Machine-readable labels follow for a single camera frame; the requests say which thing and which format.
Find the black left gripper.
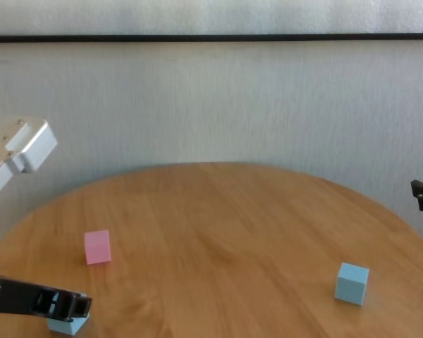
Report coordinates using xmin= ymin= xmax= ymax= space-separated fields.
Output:
xmin=0 ymin=277 xmax=92 ymax=323

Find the light blue foam cube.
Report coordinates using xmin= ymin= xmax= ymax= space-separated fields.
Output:
xmin=47 ymin=292 xmax=91 ymax=335
xmin=334 ymin=262 xmax=370 ymax=306

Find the pink foam cube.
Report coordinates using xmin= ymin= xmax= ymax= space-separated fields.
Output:
xmin=83 ymin=230 xmax=113 ymax=265

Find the black wall rail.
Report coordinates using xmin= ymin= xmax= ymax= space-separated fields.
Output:
xmin=0 ymin=33 xmax=423 ymax=44

